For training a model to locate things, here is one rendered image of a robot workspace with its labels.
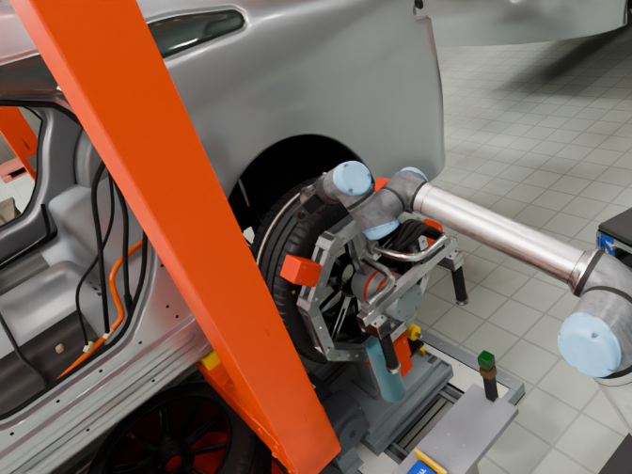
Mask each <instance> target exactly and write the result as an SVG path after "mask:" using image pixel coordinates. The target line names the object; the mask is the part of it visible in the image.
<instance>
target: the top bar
mask: <svg viewBox="0 0 632 474"><path fill-rule="evenodd" d="M450 239H451V243H450V244H449V245H447V246H446V247H443V246H441V247H439V248H438V249H437V250H436V252H435V253H434V254H432V255H431V256H429V257H428V258H426V259H424V260H421V261H419V262H418V263H417V264H415V265H414V266H413V267H412V268H411V269H410V270H408V271H407V272H406V273H405V274H404V275H403V276H401V277H400V278H399V279H398V280H397V281H396V282H394V285H393V287H392V288H391V290H390V291H389V292H388V293H387V294H386V295H385V296H384V297H383V298H382V299H380V300H379V301H378V302H377V303H376V304H375V305H376V309H375V310H374V311H373V312H372V313H370V314H367V313H365V312H364V311H361V312H360V313H358V314H357V315H356V319H357V321H358V323H359V324H361V325H362V326H364V327H366V326H367V325H368V324H370V323H371V322H372V321H373V320H374V319H375V318H376V317H378V316H379V315H380V314H381V313H382V312H383V311H384V310H385V309H387V308H388V307H389V306H390V305H391V304H392V303H393V302H395V301H396V300H397V299H398V298H399V297H400V296H401V295H402V294H404V293H405V292H406V291H407V290H408V289H409V288H410V287H411V286H413V285H414V284H415V283H416V282H417V281H418V280H419V279H420V278H422V277H423V276H424V275H425V274H426V273H427V272H428V271H430V270H431V269H432V268H433V267H434V266H435V265H436V264H437V263H439V262H440V261H441V260H442V259H443V258H444V257H445V256H447V255H448V254H449V253H450V252H451V251H452V250H453V249H454V248H455V247H456V246H457V245H458V244H457V238H455V237H452V236H451V237H450Z"/></svg>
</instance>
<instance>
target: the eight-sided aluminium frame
mask: <svg viewBox="0 0 632 474"><path fill-rule="evenodd" d="M407 219H416V220H419V221H422V222H423V220H422V218H421V217H418V216H417V215H414V214H411V213H406V212H403V213H402V214H401V215H400V216H399V217H398V218H397V220H398V221H399V223H403V222H404V221H405V220H407ZM361 231H362V229H361V228H360V226H359V225H358V224H357V222H356V221H355V220H354V218H353V217H352V216H351V215H350V214H348V215H347V216H345V217H344V218H343V219H341V220H340V221H339V222H338V223H337V224H336V225H334V226H333V227H331V228H330V229H328V230H327V231H324V233H323V234H322V235H320V236H319V238H318V241H317V243H316V244H315V245H316V246H315V249H314V252H313V255H312V258H311V260H312V261H314V262H316V263H319V264H321V265H322V270H321V273H320V275H319V278H318V281H317V284H316V286H315V287H310V286H304V285H303V286H302V289H301V292H300V294H299V295H298V300H297V303H296V305H297V307H298V311H299V312H300V314H301V316H302V318H303V321H304V323H305V325H306V328H307V330H308V333H309V335H310V338H311V340H312V342H313V345H314V346H313V347H314V348H315V349H316V352H317V353H318V354H319V355H321V356H323V357H324V358H325V359H327V360H333V361H366V362H369V361H370V360H369V356H368V353H367V351H366V349H365V343H366V341H367V340H368V339H369V338H370V337H368V339H366V340H365V341H364V342H363V343H361V344H355V343H339V342H332V339H331V338H330V335H329V333H328V330H327V328H326V325H325V323H324V318H323V316H322V313H321V312H320V309H319V305H320V304H321V301H322V298H323V295H324V290H325V287H326V284H327V281H328V279H329V276H330V273H331V270H332V267H333V264H334V261H335V258H336V256H337V253H338V250H339V249H340V248H341V247H342V246H343V245H345V244H346V243H347V242H349V241H350V240H351V238H352V237H354V236H355V235H356V234H358V233H359V232H361ZM408 247H409V251H410V253H417V252H420V251H421V250H423V249H425V248H426V247H428V243H427V238H426V237H425V236H422V235H421V236H420V237H419V238H418V239H417V240H416V241H415V242H414V243H412V244H411V245H409V246H408ZM432 269H433V268H432ZM432 269H431V270H430V271H428V272H427V273H426V274H425V275H424V276H423V277H422V278H420V279H419V280H418V281H417V282H416V284H418V285H419V286H420V288H421V291H422V295H423V293H424V291H425V288H426V285H427V282H428V279H429V276H430V275H431V273H432ZM416 314H417V313H416ZM416 314H415V315H414V316H413V317H412V318H411V319H409V320H408V321H405V322H401V321H399V320H397V319H395V318H389V321H390V323H391V328H392V330H391V331H390V332H389V333H390V336H391V339H392V342H393V341H394V340H395V339H397V338H398V337H399V336H400V335H401V334H402V333H403V332H404V331H405V330H406V329H407V328H409V327H410V325H411V324H412V323H413V322H414V320H415V318H416V317H417V316H416ZM371 337H372V335H371Z"/></svg>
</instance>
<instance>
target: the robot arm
mask: <svg viewBox="0 0 632 474"><path fill-rule="evenodd" d="M299 196H300V200H301V204H300V205H299V206H298V207H297V208H296V209H295V210H294V211H293V212H292V215H293V217H294V218H295V219H296V220H297V221H298V222H299V223H300V224H304V223H305V222H306V221H307V220H308V219H310V218H311V217H312V216H313V215H314V214H315V213H316V212H318V213H319V212H321V211H323V210H324V209H325V207H326V205H325V204H326V203H329V204H336V203H339V202H341V203H342V204H343V205H344V207H345V208H346V209H347V211H348V212H349V214H350V215H351V216H352V217H353V218H354V220H355V221H356V222H357V224H358V225H359V226H360V228H361V229H362V230H363V231H362V232H363V233H365V234H366V235H367V237H368V238H369V239H370V240H372V241H375V240H378V239H380V238H383V237H384V236H386V235H388V234H390V233H391V232H392V231H393V230H395V229H396V228H397V227H398V226H399V221H398V220H397V218H398V217H399V216H400V215H401V214H402V213H403V212H404V211H405V210H406V209H407V210H409V211H411V212H414V213H419V214H421V215H423V216H425V217H427V218H429V219H431V220H434V221H435V222H437V223H439V224H441V225H443V226H445V227H447V228H449V229H452V230H455V231H457V232H459V233H461V234H463V235H465V236H466V237H468V238H470V239H472V240H475V241H477V242H479V243H481V244H483V245H486V246H488V247H490V248H492V249H494V250H496V251H498V252H500V253H502V254H504V255H506V256H508V257H510V258H512V259H514V260H517V261H520V262H522V263H524V264H526V265H527V266H529V267H531V268H533V269H536V270H538V271H540V272H542V273H544V274H546V275H548V276H550V277H553V278H555V279H557V280H559V281H561V282H563V283H565V284H567V285H568V286H569V288H570V290H571V293H572V295H575V296H577V297H579V298H580V299H579V301H578V302H577V304H576V306H575V307H574V309H573V311H572V312H571V314H570V315H569V317H567V318H566V320H565V321H564V322H563V324H562V326H561V331H560V333H559V335H558V346H559V349H560V352H561V354H562V356H563V357H564V359H565V360H566V361H567V362H568V363H569V364H570V365H571V366H572V367H573V366H575V367H577V370H578V371H580V372H582V373H584V374H586V375H589V376H592V377H593V379H594V380H595V382H596V383H597V385H598V386H599V387H600V388H601V390H602V391H603V393H604V394H605V396H606V397H607V399H608V401H609V402H610V404H611V405H612V407H613V408H614V410H615V411H616V413H617V414H618V416H619V417H620V419H621V420H622V422H623V423H624V425H625V427H626V428H627V430H628V431H629V433H630V434H631V435H632V273H631V271H630V270H629V269H628V268H627V267H626V266H625V265H624V264H623V263H622V262H620V261H619V260H618V259H616V258H615V257H613V256H612V255H610V254H609V253H607V252H604V251H602V250H600V249H595V250H591V251H585V250H582V249H580V248H578V247H575V246H573V245H569V244H567V243H566V242H564V241H561V240H559V239H557V238H554V237H552V236H550V235H547V234H545V233H543V232H540V231H539V230H537V229H533V228H531V227H529V226H526V225H524V224H522V223H519V222H517V221H515V220H512V219H511V218H509V217H506V216H504V215H502V214H500V213H496V212H494V211H491V210H489V209H487V208H484V207H483V206H481V205H478V204H476V203H474V202H471V201H469V200H467V199H465V198H462V197H459V196H456V195H454V194H453V193H450V192H448V191H446V190H443V189H441V188H439V187H437V186H434V185H432V184H431V183H430V182H428V180H427V178H426V176H425V175H424V174H423V173H422V172H421V171H420V170H418V169H416V168H414V167H406V168H404V169H402V170H401V171H399V172H397V173H396V174H395V175H394V176H393V178H392V179H391V180H389V181H388V182H387V183H386V184H385V185H384V186H383V187H382V188H380V189H379V190H378V191H377V192H376V191H375V190H374V188H373V187H372V185H371V173H370V171H369V170H368V169H367V168H366V167H365V166H364V165H363V164H361V163H359V162H356V161H349V162H345V163H342V164H340V165H338V166H337V167H335V168H334V169H332V170H330V171H328V172H327V173H325V172H324V173H323V175H322V176H320V177H319V178H318V179H317V180H316V182H315V183H314V184H312V186H310V187H309V188H307V187H306V186H305V187H303V188H302V189H301V190H300V192H299Z"/></svg>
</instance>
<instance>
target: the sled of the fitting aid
mask: <svg viewBox="0 0 632 474"><path fill-rule="evenodd" d="M415 355H416V356H418V357H420V358H422V359H424V360H425V361H427V362H429V363H430V364H432V365H433V368H434V372H433V373H432V374H431V375H430V376H429V377H428V378H427V379H426V380H425V381H424V382H423V383H422V384H421V385H420V386H419V387H418V388H417V389H416V390H415V391H414V392H413V393H412V394H411V395H410V396H409V398H408V399H407V400H406V401H405V402H404V403H403V404H402V405H401V406H400V407H399V408H398V409H397V410H396V411H395V412H394V413H393V414H392V415H391V416H390V417H389V418H388V419H387V420H386V421H385V422H384V423H383V424H382V425H381V426H380V428H379V429H378V430H377V431H376V432H375V433H374V434H373V435H369V434H368V433H365V434H364V435H363V436H362V438H361V439H360V441H359V442H361V443H362V444H363V445H364V446H365V447H367V448H368V449H369V450H370V451H371V452H373V453H374V454H375V455H376V456H377V457H378V456H379V455H380V454H381V453H382V452H383V451H384V450H385V449H386V448H387V446H388V445H389V444H390V443H391V442H392V441H393V440H394V439H395V438H396V437H397V436H398V435H399V434H400V433H401V432H402V430H403V429H404V428H405V427H406V426H407V425H408V424H409V423H410V422H411V421H412V420H413V419H414V418H415V417H416V415H417V414H418V413H419V412H420V411H421V410H422V409H423V408H424V407H425V406H426V405H427V404H428V403H429V402H430V400H431V399H432V398H433V397H434V396H435V395H436V394H437V393H438V392H439V391H440V390H441V389H442V388H443V387H444V386H445V385H446V384H447V383H448V382H449V380H450V379H451V378H452V377H453V376H454V374H453V369H452V365H451V364H450V363H448V362H447V361H445V360H443V359H441V358H440V357H438V356H436V355H433V354H432V353H430V352H428V351H426V350H425V348H423V347H421V348H420V349H419V350H418V351H417V352H416V353H415Z"/></svg>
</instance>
